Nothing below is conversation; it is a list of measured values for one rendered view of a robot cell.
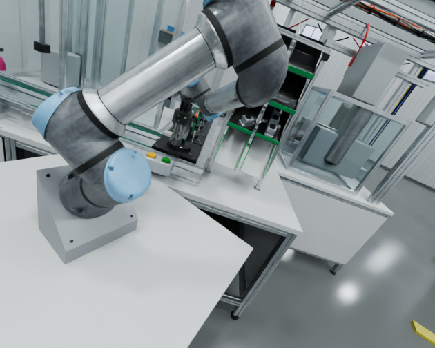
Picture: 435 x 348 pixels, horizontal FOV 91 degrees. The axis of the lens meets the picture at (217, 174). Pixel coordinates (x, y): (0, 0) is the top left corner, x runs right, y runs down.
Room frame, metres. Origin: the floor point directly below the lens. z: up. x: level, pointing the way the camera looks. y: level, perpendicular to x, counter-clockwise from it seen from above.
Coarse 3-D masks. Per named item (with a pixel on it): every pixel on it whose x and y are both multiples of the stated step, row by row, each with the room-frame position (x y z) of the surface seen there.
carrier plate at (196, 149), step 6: (162, 138) 1.12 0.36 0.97; (168, 138) 1.15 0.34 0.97; (156, 144) 1.01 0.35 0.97; (162, 144) 1.04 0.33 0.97; (192, 144) 1.20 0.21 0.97; (162, 150) 0.98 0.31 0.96; (168, 150) 1.00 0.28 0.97; (174, 150) 1.03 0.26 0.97; (192, 150) 1.12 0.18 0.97; (198, 150) 1.15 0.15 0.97; (180, 156) 0.99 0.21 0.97; (186, 156) 1.01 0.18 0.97; (192, 156) 1.04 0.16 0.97; (198, 156) 1.07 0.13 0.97; (192, 162) 1.00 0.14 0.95
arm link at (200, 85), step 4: (196, 80) 0.81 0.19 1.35; (200, 80) 0.83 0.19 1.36; (204, 80) 0.85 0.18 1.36; (192, 84) 0.80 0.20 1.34; (196, 84) 0.82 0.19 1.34; (200, 84) 0.83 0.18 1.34; (204, 84) 0.84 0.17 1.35; (208, 84) 0.87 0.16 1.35; (188, 88) 0.84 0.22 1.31; (192, 88) 0.83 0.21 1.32; (196, 88) 0.82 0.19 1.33; (200, 88) 0.83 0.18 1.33; (204, 88) 0.83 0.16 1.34; (192, 92) 0.83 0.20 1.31; (196, 92) 0.83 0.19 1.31; (200, 92) 0.83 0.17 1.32
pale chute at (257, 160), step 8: (256, 144) 1.18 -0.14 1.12; (264, 144) 1.20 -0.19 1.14; (272, 144) 1.21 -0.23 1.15; (248, 152) 1.10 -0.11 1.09; (256, 152) 1.15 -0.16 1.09; (264, 152) 1.16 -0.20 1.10; (272, 152) 1.15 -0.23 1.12; (248, 160) 1.11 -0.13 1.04; (256, 160) 1.12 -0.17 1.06; (264, 160) 1.13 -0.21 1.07; (240, 168) 1.04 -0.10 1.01; (248, 168) 1.07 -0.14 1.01; (256, 168) 1.08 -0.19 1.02; (264, 168) 1.09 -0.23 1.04; (256, 176) 1.05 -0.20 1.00
